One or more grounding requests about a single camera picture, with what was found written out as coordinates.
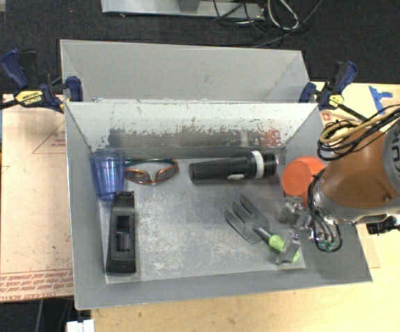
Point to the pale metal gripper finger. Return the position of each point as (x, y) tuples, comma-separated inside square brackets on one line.
[(290, 210), (288, 251)]

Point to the orange cup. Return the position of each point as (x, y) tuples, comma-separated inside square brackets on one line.
[(298, 178)]

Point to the grey metal bin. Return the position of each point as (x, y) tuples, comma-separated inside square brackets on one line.
[(193, 220)]

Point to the brown sunglasses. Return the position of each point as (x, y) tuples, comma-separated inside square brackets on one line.
[(141, 175)]

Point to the black stapler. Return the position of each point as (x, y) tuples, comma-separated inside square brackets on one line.
[(122, 233)]

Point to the blue plastic cup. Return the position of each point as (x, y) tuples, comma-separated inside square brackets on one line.
[(107, 173)]

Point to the brown cardboard board, red print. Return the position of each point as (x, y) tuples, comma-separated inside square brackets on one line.
[(34, 199)]

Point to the black cylinder on white bracket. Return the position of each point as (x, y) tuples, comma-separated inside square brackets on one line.
[(383, 225)]

